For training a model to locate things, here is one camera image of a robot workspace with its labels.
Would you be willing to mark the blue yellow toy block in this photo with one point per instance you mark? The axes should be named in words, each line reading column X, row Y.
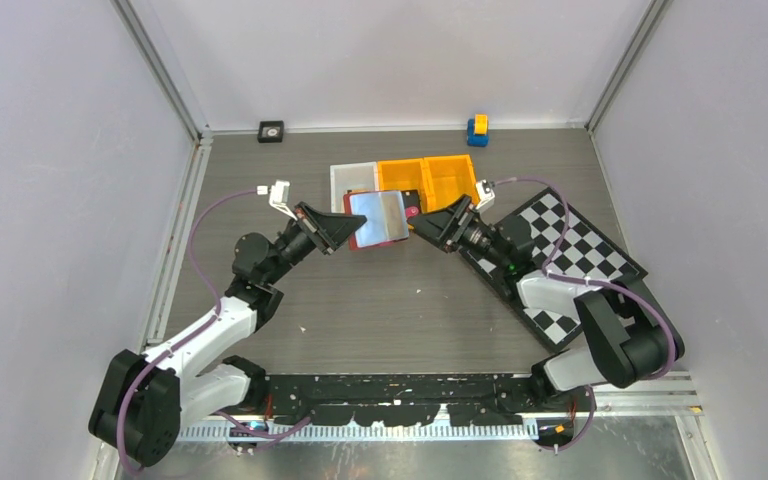
column 478, row 131

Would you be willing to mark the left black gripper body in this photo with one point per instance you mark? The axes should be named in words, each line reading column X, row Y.
column 303, row 236

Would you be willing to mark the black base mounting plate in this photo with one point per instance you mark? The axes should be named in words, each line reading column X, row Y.
column 403, row 400

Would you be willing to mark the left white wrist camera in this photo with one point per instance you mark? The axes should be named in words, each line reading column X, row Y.
column 277, row 196

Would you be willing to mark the aluminium rail frame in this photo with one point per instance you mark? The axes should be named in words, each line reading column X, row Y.
column 673, row 395

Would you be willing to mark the white plastic bin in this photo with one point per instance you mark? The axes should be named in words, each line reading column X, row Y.
column 345, row 178

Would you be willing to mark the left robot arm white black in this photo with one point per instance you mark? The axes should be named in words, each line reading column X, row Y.
column 147, row 398

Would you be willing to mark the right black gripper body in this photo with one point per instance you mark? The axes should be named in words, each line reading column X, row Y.
column 469, row 233

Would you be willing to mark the small black square box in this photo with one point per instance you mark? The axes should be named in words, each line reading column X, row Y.
column 271, row 131

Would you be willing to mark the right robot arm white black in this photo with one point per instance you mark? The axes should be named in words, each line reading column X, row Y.
column 578, row 292

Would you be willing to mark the empty orange bin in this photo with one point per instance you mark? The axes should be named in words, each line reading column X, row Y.
column 447, row 179

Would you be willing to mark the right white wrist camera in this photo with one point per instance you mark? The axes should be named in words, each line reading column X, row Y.
column 486, row 195

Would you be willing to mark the red card holder wallet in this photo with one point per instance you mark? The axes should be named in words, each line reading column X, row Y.
column 368, row 203

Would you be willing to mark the dark grey credit card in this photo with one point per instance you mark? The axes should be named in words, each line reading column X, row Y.
column 411, row 199

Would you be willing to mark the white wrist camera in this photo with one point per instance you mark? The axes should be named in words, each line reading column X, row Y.
column 277, row 196
column 486, row 195

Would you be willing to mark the black white checkerboard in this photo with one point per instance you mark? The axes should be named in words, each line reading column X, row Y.
column 585, row 251

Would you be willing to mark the orange bin with cards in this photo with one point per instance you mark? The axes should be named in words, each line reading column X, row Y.
column 404, row 174

